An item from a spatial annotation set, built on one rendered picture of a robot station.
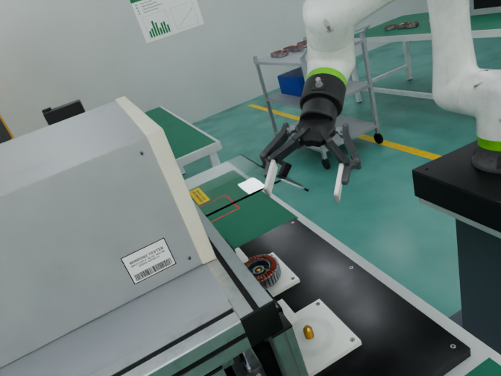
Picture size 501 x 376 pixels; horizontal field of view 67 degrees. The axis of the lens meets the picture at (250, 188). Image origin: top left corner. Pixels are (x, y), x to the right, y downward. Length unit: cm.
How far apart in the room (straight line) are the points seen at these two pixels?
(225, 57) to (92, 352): 587
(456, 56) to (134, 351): 107
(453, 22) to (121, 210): 99
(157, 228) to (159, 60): 550
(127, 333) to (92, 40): 549
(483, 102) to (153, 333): 97
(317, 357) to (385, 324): 16
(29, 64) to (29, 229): 543
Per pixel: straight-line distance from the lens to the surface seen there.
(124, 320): 55
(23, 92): 593
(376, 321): 89
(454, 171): 123
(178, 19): 606
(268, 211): 137
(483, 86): 117
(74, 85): 589
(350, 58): 90
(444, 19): 122
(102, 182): 49
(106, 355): 52
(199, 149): 227
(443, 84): 126
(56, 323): 58
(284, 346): 53
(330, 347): 84
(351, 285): 97
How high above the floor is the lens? 142
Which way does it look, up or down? 25 degrees down
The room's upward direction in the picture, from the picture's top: 18 degrees counter-clockwise
